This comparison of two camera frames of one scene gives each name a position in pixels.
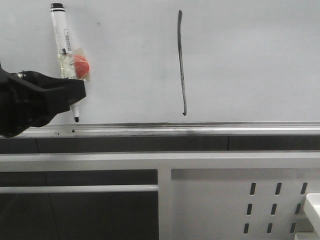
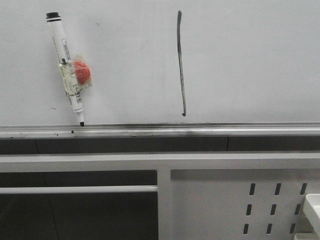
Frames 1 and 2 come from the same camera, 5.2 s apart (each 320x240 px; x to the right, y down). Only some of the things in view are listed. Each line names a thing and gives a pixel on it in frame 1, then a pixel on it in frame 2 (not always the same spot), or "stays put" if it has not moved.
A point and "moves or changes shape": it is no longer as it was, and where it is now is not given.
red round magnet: [81, 66] moves or changes shape
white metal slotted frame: [202, 195] stays put
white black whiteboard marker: [65, 49] moves or changes shape
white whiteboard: [177, 61] stays put
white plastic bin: [312, 211] stays put
